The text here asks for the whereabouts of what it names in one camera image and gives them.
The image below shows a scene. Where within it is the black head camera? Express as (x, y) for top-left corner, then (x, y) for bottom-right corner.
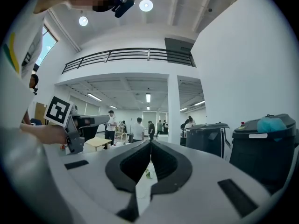
(111, 0), (136, 19)

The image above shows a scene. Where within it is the window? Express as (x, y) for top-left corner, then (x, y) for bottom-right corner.
(35, 24), (58, 68)

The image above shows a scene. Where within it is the black wheeled machine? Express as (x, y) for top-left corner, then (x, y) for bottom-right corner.
(185, 122), (232, 160)
(229, 113), (299, 195)

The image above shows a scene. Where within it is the wooden table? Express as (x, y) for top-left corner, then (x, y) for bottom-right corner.
(85, 137), (113, 152)

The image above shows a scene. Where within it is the person's left forearm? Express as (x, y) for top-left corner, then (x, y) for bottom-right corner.
(20, 111), (68, 146)

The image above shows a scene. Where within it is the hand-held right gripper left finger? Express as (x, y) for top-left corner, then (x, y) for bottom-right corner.
(46, 140), (153, 224)

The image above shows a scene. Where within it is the black balcony railing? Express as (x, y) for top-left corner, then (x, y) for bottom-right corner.
(61, 47), (197, 75)

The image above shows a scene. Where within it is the low white cabinet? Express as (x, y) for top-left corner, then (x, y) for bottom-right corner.
(152, 133), (170, 144)

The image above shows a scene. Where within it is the wooden door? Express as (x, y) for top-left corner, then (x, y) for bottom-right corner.
(35, 102), (48, 126)

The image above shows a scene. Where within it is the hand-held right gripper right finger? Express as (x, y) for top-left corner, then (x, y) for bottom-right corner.
(150, 140), (282, 224)

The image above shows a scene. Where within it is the person's white printed shirt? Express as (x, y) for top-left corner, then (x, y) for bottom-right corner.
(0, 13), (45, 131)

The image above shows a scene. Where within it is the round white table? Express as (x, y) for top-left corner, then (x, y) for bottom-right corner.
(135, 159), (157, 219)

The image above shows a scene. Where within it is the blue cloth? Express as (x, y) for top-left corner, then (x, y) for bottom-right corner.
(256, 116), (288, 142)

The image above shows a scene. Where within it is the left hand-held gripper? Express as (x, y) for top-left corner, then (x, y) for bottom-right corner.
(43, 95), (111, 155)

